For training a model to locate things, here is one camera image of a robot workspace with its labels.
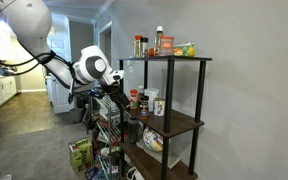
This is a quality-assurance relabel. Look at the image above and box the colourful Spalding ball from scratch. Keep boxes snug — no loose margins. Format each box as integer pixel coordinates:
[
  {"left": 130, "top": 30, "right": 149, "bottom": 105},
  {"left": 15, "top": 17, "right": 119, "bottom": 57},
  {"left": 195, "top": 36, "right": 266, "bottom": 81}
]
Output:
[{"left": 143, "top": 127, "right": 163, "bottom": 152}]

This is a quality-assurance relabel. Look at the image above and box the white printed can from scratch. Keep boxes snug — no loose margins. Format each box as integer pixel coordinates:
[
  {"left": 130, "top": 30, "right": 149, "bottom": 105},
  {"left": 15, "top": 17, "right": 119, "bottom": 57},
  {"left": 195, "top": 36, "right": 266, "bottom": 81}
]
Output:
[{"left": 154, "top": 98, "right": 165, "bottom": 116}]

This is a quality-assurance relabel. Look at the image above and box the green yellow food package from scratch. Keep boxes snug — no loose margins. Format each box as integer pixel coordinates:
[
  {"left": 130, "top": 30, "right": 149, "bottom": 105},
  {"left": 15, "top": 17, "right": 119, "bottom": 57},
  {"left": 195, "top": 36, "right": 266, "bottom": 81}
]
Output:
[{"left": 173, "top": 42, "right": 195, "bottom": 57}]

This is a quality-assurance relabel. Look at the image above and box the green label sauce bottle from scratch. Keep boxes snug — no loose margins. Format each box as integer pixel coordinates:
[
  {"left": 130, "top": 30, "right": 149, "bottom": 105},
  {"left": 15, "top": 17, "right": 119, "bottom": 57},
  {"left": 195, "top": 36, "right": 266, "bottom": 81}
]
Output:
[{"left": 154, "top": 26, "right": 164, "bottom": 56}]

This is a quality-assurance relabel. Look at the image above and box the white plastic cup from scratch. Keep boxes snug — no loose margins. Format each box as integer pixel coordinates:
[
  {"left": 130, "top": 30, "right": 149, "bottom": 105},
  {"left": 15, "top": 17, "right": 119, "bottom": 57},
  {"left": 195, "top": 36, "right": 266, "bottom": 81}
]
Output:
[{"left": 144, "top": 88, "right": 159, "bottom": 112}]

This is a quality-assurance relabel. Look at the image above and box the red cap spice bottle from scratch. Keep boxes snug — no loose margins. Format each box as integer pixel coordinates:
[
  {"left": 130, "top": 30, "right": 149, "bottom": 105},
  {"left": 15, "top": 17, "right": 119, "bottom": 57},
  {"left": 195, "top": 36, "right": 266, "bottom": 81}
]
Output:
[{"left": 130, "top": 89, "right": 138, "bottom": 109}]

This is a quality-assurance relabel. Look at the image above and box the black cap spice jar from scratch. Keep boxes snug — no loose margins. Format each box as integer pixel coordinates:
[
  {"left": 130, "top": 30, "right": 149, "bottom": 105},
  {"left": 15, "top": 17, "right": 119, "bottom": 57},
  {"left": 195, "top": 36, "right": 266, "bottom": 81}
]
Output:
[{"left": 140, "top": 37, "right": 148, "bottom": 57}]

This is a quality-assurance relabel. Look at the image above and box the dark brown spice bottle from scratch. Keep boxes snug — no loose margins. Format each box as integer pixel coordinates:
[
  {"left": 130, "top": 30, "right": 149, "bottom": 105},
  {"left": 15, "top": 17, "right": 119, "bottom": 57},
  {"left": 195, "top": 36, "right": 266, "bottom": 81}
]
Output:
[{"left": 140, "top": 96, "right": 149, "bottom": 120}]

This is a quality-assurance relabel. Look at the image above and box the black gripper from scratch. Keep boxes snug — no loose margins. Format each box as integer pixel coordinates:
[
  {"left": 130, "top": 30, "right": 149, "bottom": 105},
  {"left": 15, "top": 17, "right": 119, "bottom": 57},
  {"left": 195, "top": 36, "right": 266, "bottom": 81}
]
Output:
[{"left": 91, "top": 82, "right": 130, "bottom": 108}]

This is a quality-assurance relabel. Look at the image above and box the green yellow box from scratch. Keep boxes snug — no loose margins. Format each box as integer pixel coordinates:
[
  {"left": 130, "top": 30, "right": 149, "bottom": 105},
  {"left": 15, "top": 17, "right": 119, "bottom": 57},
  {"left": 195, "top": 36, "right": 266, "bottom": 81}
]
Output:
[{"left": 68, "top": 138, "right": 93, "bottom": 172}]

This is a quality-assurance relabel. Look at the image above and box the white door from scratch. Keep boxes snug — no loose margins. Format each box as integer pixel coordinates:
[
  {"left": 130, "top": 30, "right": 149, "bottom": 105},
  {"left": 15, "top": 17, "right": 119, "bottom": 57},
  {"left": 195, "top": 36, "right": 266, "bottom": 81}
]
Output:
[{"left": 47, "top": 14, "right": 75, "bottom": 114}]

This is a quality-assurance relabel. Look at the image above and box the black drink bottle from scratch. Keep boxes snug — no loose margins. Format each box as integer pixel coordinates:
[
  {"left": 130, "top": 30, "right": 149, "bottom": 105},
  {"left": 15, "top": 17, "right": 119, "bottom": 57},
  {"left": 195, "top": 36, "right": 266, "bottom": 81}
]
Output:
[{"left": 128, "top": 117, "right": 139, "bottom": 143}]

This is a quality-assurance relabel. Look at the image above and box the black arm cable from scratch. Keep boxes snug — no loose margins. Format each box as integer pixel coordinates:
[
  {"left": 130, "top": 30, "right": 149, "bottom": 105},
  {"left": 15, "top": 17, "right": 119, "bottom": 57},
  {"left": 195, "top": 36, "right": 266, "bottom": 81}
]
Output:
[{"left": 0, "top": 0, "right": 77, "bottom": 105}]

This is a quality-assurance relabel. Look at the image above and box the orange red snack box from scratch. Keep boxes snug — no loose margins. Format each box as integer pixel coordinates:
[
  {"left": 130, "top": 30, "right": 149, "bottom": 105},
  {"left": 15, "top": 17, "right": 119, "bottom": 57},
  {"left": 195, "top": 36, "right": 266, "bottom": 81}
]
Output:
[{"left": 159, "top": 36, "right": 174, "bottom": 56}]

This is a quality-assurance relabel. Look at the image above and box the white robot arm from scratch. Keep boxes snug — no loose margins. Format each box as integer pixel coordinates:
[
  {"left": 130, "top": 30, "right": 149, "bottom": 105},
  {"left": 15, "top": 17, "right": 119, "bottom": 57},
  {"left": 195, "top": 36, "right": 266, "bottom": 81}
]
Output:
[{"left": 0, "top": 0, "right": 130, "bottom": 110}]

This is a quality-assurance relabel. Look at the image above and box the metal wire rack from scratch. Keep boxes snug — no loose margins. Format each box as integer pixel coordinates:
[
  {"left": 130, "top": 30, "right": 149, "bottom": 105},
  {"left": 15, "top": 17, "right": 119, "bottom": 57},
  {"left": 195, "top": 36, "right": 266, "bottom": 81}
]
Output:
[{"left": 90, "top": 90, "right": 121, "bottom": 180}]

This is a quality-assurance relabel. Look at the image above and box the black wooden shelf unit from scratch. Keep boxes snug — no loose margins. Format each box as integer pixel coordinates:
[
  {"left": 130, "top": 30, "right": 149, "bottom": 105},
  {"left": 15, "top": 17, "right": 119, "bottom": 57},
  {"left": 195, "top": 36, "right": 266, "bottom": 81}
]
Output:
[{"left": 121, "top": 55, "right": 211, "bottom": 180}]

